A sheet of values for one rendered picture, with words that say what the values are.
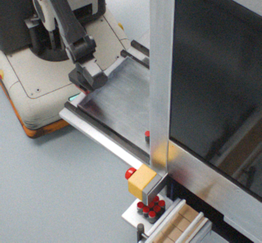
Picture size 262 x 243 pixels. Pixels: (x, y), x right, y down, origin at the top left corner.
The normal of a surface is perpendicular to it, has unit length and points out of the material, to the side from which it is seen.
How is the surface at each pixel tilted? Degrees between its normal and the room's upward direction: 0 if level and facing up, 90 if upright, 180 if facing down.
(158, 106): 90
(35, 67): 0
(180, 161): 90
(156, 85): 90
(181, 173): 90
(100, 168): 0
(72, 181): 0
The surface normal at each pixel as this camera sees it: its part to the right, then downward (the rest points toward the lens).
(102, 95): -0.03, -0.56
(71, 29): 0.41, 0.39
